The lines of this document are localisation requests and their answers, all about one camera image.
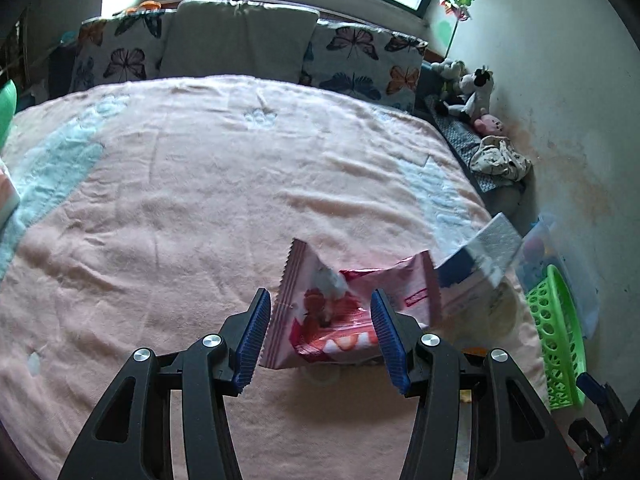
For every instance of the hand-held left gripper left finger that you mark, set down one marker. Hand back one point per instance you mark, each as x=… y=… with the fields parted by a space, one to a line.
x=252 y=340

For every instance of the black and white plush cow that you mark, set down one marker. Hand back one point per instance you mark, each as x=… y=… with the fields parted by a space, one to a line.
x=475 y=92

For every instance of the grey plush toy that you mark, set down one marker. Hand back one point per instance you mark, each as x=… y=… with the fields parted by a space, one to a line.
x=447 y=69

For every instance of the pink snack wrapper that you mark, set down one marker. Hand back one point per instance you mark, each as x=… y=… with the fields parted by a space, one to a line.
x=320 y=310

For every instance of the pink blanket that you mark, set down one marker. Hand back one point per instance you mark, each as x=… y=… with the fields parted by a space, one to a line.
x=200 y=185

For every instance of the clear plastic storage box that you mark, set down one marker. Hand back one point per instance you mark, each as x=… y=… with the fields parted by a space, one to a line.
x=537 y=245

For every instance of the patterned cloth bundle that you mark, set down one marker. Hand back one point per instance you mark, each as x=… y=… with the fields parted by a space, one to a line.
x=500 y=157

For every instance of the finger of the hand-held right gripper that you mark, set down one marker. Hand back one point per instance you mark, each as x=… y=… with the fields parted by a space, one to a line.
x=592 y=389
x=590 y=445

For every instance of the orange toy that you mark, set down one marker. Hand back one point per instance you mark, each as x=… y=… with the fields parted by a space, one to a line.
x=145 y=6

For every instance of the white and blue carton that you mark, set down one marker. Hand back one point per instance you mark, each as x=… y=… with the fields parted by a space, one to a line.
x=475 y=265

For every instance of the colourful pinwheel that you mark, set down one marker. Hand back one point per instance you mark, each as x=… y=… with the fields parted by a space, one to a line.
x=457 y=0

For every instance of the butterfly print cushion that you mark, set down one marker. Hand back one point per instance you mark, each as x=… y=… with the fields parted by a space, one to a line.
x=365 y=60
x=120 y=50

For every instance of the blue bench mat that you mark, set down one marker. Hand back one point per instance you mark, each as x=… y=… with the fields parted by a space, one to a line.
x=460 y=140

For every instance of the grey cushion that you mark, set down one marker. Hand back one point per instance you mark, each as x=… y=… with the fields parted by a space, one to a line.
x=235 y=40

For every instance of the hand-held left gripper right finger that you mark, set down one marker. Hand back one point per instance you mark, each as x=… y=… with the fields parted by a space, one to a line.
x=392 y=345

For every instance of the green plastic basin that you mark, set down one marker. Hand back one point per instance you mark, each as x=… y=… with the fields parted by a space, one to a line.
x=6 y=110

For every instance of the green plastic basket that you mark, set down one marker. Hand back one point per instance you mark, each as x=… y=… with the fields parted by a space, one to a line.
x=557 y=340

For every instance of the pink tissue pack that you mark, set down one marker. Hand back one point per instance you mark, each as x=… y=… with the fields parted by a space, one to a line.
x=6 y=195

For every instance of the pink plush toy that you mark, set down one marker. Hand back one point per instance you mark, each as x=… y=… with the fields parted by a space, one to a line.
x=489 y=125

